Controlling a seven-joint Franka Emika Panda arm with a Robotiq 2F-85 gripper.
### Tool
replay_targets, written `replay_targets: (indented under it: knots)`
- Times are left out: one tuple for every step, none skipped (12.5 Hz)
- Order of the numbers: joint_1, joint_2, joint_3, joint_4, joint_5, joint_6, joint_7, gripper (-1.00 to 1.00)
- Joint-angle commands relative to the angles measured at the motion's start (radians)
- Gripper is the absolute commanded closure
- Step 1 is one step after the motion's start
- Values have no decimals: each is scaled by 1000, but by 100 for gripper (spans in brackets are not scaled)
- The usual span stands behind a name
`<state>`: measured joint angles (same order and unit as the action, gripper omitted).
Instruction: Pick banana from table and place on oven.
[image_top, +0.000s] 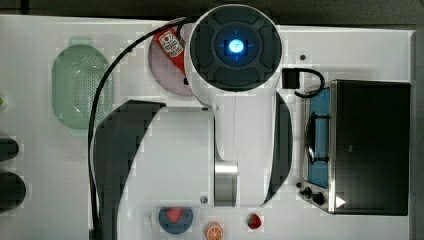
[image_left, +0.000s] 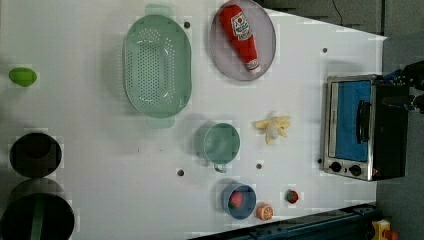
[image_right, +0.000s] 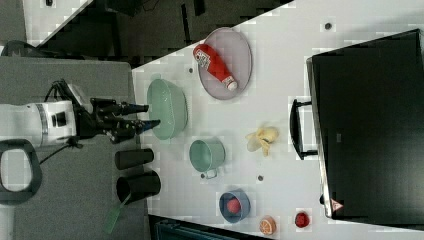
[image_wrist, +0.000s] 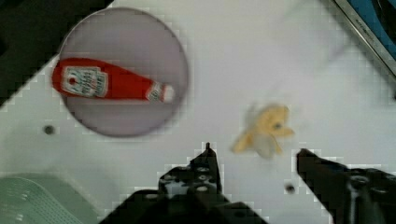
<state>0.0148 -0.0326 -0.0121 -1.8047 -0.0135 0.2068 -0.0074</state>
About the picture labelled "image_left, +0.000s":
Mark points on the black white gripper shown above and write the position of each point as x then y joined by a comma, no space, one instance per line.
411,76

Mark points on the yellow plush peeled banana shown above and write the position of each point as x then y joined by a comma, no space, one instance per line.
273,127

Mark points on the silver black toaster oven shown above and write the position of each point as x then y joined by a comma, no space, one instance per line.
366,125

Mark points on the yellow red emergency button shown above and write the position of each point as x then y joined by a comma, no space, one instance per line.
383,231

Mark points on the red toy strawberry on table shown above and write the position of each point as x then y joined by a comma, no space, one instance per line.
292,196

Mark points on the red ketchup bottle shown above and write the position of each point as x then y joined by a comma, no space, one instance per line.
240,34

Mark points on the grey round plate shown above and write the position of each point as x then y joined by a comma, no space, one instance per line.
226,57

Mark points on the orange slice toy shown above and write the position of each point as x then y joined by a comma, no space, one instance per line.
264,212

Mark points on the green mug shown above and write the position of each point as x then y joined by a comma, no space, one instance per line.
218,143

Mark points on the blue bowl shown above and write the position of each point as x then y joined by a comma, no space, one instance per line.
249,201

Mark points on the red toy strawberry in bowl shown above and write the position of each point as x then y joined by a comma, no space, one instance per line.
235,200

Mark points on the green plastic colander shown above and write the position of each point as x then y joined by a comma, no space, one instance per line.
157,58

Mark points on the blue metal frame rail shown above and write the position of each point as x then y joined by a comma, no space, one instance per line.
350,223

